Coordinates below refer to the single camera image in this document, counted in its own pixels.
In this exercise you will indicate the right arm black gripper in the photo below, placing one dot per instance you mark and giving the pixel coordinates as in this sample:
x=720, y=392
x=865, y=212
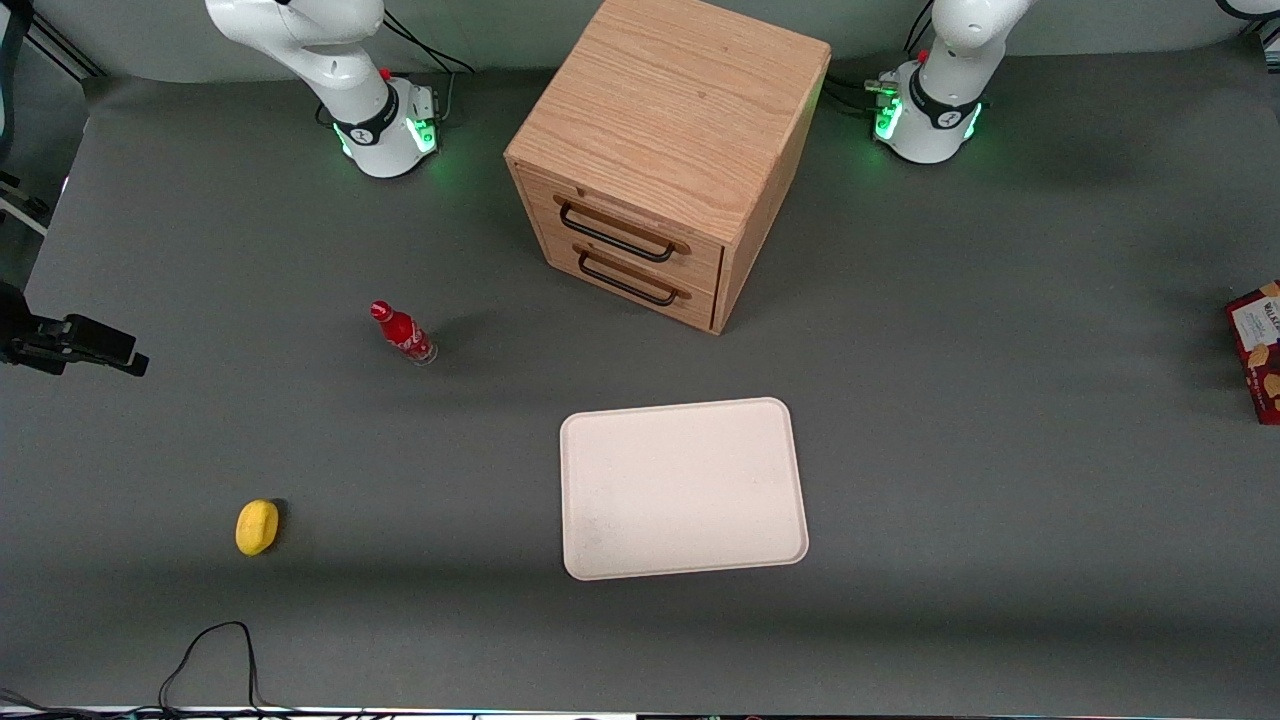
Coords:
x=22, y=335

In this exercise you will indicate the black diagonal frame bar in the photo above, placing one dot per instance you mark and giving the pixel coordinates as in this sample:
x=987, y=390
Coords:
x=1262, y=34

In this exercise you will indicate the yellow lemon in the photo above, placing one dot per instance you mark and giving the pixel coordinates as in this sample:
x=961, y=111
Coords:
x=257, y=527

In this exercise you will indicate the white metal bracket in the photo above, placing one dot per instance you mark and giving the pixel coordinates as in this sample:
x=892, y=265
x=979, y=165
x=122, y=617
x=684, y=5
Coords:
x=25, y=205

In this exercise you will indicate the wooden drawer cabinet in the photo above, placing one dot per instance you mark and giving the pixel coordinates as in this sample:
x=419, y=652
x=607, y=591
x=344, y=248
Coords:
x=670, y=100

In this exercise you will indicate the red tartan shortbread cookie box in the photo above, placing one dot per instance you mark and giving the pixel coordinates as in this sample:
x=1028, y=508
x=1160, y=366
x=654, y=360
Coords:
x=1258, y=350

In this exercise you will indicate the wooden drawer front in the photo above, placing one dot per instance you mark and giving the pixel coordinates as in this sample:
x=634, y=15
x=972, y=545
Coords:
x=700, y=262
x=700, y=305

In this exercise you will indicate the red cola bottle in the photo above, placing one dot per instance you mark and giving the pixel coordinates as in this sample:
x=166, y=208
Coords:
x=400, y=330

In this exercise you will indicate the cream plastic tray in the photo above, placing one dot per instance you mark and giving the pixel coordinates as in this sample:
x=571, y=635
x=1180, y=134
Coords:
x=680, y=490

